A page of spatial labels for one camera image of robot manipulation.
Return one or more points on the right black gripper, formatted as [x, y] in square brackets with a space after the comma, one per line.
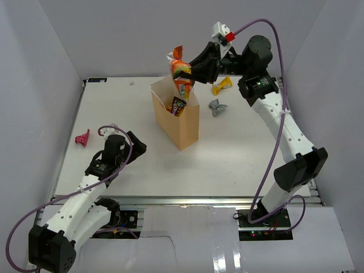
[204, 67]

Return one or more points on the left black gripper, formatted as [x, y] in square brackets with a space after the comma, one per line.
[139, 147]

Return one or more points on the orange fruit candy bag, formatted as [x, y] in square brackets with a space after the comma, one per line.
[180, 71]

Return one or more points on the silver wrapper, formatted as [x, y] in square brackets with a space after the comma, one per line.
[216, 107]

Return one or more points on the purple M&M's packet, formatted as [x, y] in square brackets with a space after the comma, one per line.
[177, 106]

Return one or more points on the yellow snack bar wrapper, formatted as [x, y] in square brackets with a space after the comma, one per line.
[170, 108]

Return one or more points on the small magenta wrapper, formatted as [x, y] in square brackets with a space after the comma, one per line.
[82, 139]

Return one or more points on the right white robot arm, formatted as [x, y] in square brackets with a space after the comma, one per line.
[302, 160]

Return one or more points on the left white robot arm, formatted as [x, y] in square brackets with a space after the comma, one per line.
[54, 245]

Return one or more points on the brown paper bag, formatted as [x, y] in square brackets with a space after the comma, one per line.
[184, 129]

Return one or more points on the small yellow candy wrapper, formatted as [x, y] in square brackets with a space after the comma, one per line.
[224, 84]

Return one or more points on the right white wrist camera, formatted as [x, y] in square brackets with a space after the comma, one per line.
[222, 35]

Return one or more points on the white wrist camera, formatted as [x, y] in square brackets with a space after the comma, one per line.
[222, 35]
[108, 131]

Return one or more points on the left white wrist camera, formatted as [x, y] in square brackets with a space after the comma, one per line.
[108, 131]

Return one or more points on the aluminium front rail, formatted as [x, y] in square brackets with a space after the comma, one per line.
[219, 201]

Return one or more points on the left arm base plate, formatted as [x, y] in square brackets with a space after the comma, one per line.
[122, 226]

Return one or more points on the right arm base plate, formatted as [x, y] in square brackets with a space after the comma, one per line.
[271, 229]

